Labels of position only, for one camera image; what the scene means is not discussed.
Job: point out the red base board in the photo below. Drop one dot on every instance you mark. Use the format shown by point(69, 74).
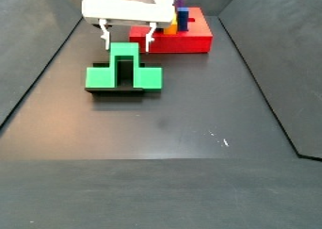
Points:
point(185, 42)

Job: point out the yellow long bar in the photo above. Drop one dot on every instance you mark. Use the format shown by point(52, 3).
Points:
point(171, 30)

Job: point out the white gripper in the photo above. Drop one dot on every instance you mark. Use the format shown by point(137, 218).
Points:
point(128, 12)

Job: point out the green stepped block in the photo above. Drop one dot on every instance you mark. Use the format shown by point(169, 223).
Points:
point(147, 76)

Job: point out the left blue post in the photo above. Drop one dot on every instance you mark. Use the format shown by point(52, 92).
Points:
point(183, 19)

